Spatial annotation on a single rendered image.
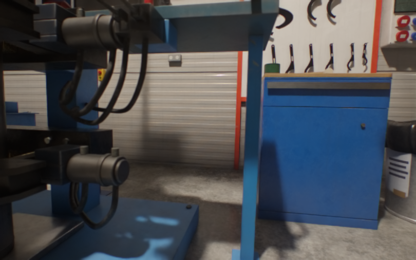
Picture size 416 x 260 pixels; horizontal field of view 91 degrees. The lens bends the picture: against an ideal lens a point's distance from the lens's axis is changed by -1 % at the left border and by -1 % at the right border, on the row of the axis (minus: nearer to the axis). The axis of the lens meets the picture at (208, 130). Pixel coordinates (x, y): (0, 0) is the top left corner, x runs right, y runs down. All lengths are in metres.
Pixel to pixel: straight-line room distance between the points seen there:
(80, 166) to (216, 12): 0.69
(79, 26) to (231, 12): 0.49
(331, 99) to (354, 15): 1.64
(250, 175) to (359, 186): 0.83
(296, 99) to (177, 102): 1.64
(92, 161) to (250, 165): 0.61
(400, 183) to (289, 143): 0.85
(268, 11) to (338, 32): 2.09
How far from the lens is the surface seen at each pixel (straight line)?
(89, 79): 1.34
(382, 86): 1.55
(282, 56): 2.62
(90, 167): 0.80
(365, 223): 1.68
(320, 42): 2.75
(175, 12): 0.83
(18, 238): 1.25
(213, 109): 2.55
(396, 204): 2.00
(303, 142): 1.41
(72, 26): 0.85
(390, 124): 1.92
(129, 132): 2.94
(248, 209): 0.99
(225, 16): 0.79
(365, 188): 1.60
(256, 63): 0.92
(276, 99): 1.36
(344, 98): 1.47
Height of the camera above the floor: 0.69
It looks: 5 degrees down
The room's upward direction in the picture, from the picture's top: 1 degrees clockwise
